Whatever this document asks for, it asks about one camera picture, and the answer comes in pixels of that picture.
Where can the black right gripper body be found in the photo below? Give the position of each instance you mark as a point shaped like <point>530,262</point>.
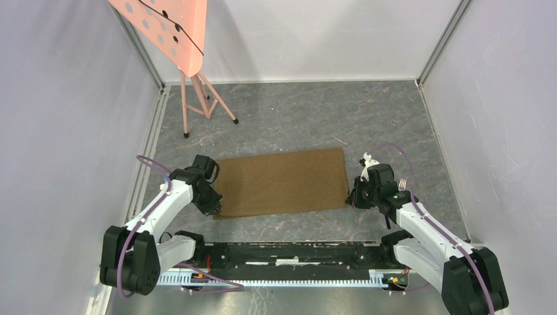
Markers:
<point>366,195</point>

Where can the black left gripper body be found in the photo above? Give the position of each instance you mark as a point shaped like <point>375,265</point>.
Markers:
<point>207,202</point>

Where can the brown cloth napkin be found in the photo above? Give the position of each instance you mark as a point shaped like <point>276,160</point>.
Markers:
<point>279,183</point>

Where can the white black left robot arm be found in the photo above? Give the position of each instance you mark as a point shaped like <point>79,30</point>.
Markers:
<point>133,257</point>

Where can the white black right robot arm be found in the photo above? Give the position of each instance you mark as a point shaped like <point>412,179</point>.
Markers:
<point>468,278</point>

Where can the silver fork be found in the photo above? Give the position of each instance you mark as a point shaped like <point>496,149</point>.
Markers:
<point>402,184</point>

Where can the purple spoon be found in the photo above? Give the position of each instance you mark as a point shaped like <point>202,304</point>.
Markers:
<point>387,222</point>

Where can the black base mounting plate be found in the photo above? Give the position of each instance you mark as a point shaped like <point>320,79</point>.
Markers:
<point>294,261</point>

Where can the pink music stand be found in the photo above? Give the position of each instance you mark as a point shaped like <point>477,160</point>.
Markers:
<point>177,29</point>

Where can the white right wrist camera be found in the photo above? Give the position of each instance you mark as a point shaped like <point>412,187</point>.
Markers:
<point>367,161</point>

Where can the aluminium frame rail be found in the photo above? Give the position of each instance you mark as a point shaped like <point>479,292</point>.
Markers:
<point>136,194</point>

